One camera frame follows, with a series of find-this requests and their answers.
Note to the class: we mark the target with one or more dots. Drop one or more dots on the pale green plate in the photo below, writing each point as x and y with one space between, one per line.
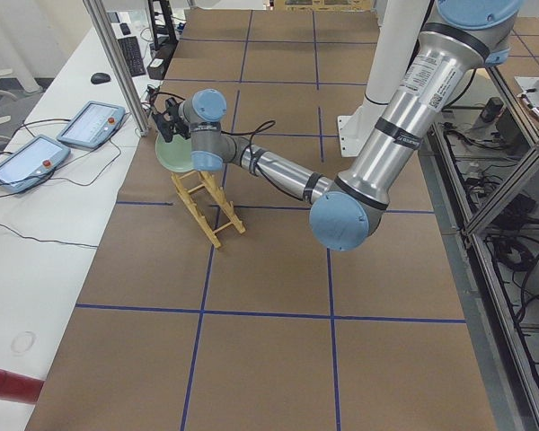
174 156

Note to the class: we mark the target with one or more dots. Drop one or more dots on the aluminium frame post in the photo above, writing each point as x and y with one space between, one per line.
102 25

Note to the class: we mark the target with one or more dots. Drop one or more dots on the black keyboard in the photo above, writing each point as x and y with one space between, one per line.
131 52

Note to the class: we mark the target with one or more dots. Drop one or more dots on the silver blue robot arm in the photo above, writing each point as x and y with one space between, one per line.
424 50

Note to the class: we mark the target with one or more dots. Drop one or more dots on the far teach pendant tablet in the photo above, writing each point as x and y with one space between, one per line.
93 125

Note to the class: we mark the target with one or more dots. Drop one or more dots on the teach pendant tablet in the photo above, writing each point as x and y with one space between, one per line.
93 125
32 163

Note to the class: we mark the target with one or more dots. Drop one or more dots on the black box on table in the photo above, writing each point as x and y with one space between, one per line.
161 60

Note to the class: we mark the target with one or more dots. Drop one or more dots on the near teach pendant tablet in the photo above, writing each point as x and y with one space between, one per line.
32 163

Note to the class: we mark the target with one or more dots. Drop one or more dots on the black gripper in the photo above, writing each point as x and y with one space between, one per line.
171 122

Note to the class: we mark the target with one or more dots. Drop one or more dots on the black computer mouse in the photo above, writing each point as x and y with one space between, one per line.
100 78

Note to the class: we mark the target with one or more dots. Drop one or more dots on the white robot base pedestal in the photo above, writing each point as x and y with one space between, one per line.
400 22

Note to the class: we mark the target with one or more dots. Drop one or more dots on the aluminium frame rack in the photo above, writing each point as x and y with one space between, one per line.
482 158

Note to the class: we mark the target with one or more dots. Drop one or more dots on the white side desk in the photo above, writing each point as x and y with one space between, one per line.
55 191

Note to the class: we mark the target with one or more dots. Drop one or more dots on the red cylinder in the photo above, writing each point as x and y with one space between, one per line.
19 388

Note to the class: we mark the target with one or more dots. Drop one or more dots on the wooden dish rack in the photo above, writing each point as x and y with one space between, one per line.
206 201

